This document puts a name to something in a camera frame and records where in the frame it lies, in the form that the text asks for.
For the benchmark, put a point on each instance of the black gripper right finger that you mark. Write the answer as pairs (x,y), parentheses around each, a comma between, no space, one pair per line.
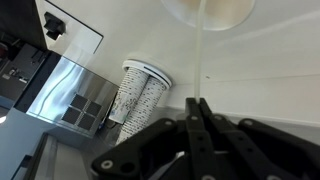
(260,146)

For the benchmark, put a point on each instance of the short patterned cup stack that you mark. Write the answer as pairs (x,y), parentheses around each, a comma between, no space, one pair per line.
(130,90)

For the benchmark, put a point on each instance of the tall patterned cup stack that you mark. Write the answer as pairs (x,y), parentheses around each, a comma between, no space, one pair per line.
(146,100)

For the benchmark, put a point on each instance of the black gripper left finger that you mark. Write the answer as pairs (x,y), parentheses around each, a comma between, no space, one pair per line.
(196,143)

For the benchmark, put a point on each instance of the small black block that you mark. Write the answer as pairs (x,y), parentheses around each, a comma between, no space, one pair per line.
(53,24)

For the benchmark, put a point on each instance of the stainless steel appliance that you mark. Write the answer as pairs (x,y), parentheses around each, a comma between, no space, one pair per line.
(60,90)

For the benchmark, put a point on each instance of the white plate blue rim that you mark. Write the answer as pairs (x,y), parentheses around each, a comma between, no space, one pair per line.
(156,71)

